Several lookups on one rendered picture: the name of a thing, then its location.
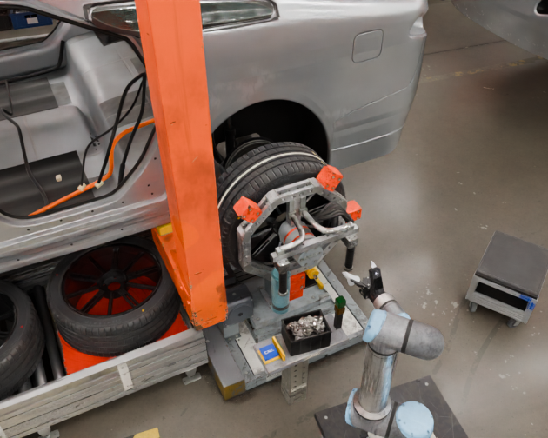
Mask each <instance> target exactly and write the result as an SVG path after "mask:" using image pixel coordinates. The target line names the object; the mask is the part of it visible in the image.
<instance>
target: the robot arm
mask: <svg viewBox="0 0 548 438"><path fill-rule="evenodd" d="M342 274H343V275H344V276H345V277H346V278H347V281H348V284H349V285H350V286H353V285H354V284H355V285H357V286H358V287H361V289H359V292H360V294H361V295H363V294H364V295H363V297H364V299H365V300H366V299H368V298H369V299H370V300H371V302H372V303H373V307H374V308H375V309H374V310H372V312H371V316H370V318H369V321H368V323H367V325H366V328H365V331H364V335H363V340H364V341H366V342H367V348H366V353H365V359H364V369H363V375H362V381H361V386H360V388H354V389H353V390H352V391H351V395H350V398H349V401H348V405H347V408H346V412H345V421H346V422H347V423H348V424H350V425H352V427H354V428H360V429H362V430H364V431H367V432H370V433H373V434H374V435H379V436H381V437H384V438H431V435H432V432H433V424H434V423H433V418H432V415H431V412H430V411H429V409H428V408H427V407H426V406H424V405H423V404H421V403H418V402H416V401H407V402H405V403H403V404H402V403H399V402H396V401H392V400H391V398H390V396H389V392H390V388H391V381H392V377H393V374H394V369H395V366H396V362H397V358H398V352H400V353H403V354H407V355H411V356H414V357H417V358H419V359H422V360H426V361H429V360H434V359H436V358H438V357H439V356H440V355H441V354H442V352H443V350H444V337H443V336H442V334H441V332H440V331H439V330H438V329H436V328H434V327H432V326H431V325H428V324H425V323H422V322H418V321H415V320H412V319H411V318H410V317H409V316H408V315H407V314H406V313H405V312H404V310H403V309H402V308H401V307H400V305H399V304H398V303H397V301H396V300H395V299H394V298H393V297H392V295H391V294H390V293H386V292H385V291H384V285H383V280H382V275H381V270H380V268H378V267H377V266H376V265H375V263H374V262H373V261H371V268H370V269H369V274H370V275H369V276H367V277H365V278H364V277H363V280H362V281H360V278H359V277H358V276H354V275H352V274H349V273H347V272H343V273H342ZM361 291H362V292H363V294H362V293H361ZM366 296H367V297H366Z"/></svg>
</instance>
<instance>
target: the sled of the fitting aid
mask: <svg viewBox="0 0 548 438"><path fill-rule="evenodd" d="M316 281H317V285H315V286H312V288H313V290H314V291H315V292H316V294H317V296H318V297H319V299H320V305H317V306H316V307H313V308H311V309H307V310H305V311H302V312H300V313H297V314H295V315H300V314H303V313H307V312H311V311H313V310H317V309H321V310H322V312H323V314H324V316H326V315H329V314H334V313H335V310H334V305H335V302H334V300H333V299H332V298H331V296H330V294H329V293H328V292H327V290H326V289H325V287H324V285H323V284H322V283H321V281H320V280H319V278H318V279H317V280H316ZM292 316H294V315H292ZM244 323H245V325H246V327H247V328H248V330H249V331H250V333H251V335H252V337H253V339H254V341H255V343H259V342H262V341H265V340H267V339H270V338H272V337H273V336H276V335H280V334H281V330H282V322H281V320H280V321H278V322H274V323H272V324H269V325H267V326H264V327H262V328H259V329H255V328H254V326H253V325H252V323H251V320H250V318H248V319H246V320H244Z"/></svg>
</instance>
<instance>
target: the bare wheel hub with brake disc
mask: <svg viewBox="0 0 548 438"><path fill-rule="evenodd" d="M270 143H271V142H269V141H265V140H253V141H249V142H247V143H244V144H243V145H241V146H240V147H238V148H237V149H236V150H235V151H234V152H233V153H232V154H231V155H230V157H229V159H228V160H227V163H226V164H225V168H224V169H225V171H226V169H227V168H228V167H229V166H231V165H232V164H233V163H234V162H236V161H237V159H238V158H239V157H242V156H243V155H244V154H246V153H248V152H249V151H251V150H254V149H257V148H258V147H261V146H264V145H266V144H270Z"/></svg>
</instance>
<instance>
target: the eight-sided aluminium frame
mask: <svg viewBox="0 0 548 438"><path fill-rule="evenodd" d="M314 193H318V194H319V195H321V196H323V197H324V198H326V199H328V200H329V201H331V202H338V203H339V204H340V205H341V206H342V207H343V208H344V209H345V210H347V207H348V206H347V201H346V200H345V198H344V197H343V196H342V195H341V194H339V193H338V192H337V191H336V190H333V191H329V190H328V189H324V186H323V185H322V184H321V182H320V181H319V180H318V179H316V178H314V177H312V178H307V180H304V181H301V182H296V183H293V184H291V185H287V186H284V187H282V188H279V189H273V190H271V191H269V192H268V193H267V194H266V195H264V198H263V199H262V200H261V201H260V202H259V203H258V205H257V206H258V207H259V208H260V209H261V210H262V212H263V213H262V214H261V215H260V216H259V218H258V219H257V220H256V221H255V222H254V223H250V222H247V221H245V220H243V222H242V223H240V224H239V226H238V227H237V247H238V261H239V264H240V266H241V267H242V269H243V270H244V271H245V272H247V273H250V274H253V275H257V276H259V277H262V278H264V279H267V280H269V281H271V271H272V270H273V269H274V268H275V267H274V268H271V267H269V266H266V265H264V264H262V263H259V262H255V261H253V260H251V236H252V234H253V233H254V232H255V231H256V230H257V228H258V227H259V226H260V225H261V224H262V223H263V222H264V220H265V219H266V218H267V217H268V216H269V214H270V213H271V212H272V211H273V210H274V209H275V208H276V207H277V206H278V205H279V204H282V203H285V202H288V201H291V200H296V199H298V198H301V197H302V196H308V195H311V194H314ZM343 224H345V220H344V219H343V218H342V216H337V217H335V218H332V219H331V227H332V228H335V227H337V226H340V225H343ZM339 240H340V239H338V240H336V241H334V242H329V243H326V244H325V245H322V246H321V247H322V249H323V254H322V256H321V258H320V259H319V260H318V261H317V262H316V263H314V264H313V265H311V266H308V267H302V266H300V265H299V264H298V262H297V261H296V260H293V261H290V272H291V276H292V275H295V274H298V273H301V272H304V271H306V270H310V269H312V268H314V267H315V266H316V265H318V263H319V262H320V261H321V260H322V259H323V258H324V256H325V255H326V254H327V253H328V252H329V251H330V250H331V249H332V248H333V247H334V246H335V244H336V243H337V242H338V241H339Z"/></svg>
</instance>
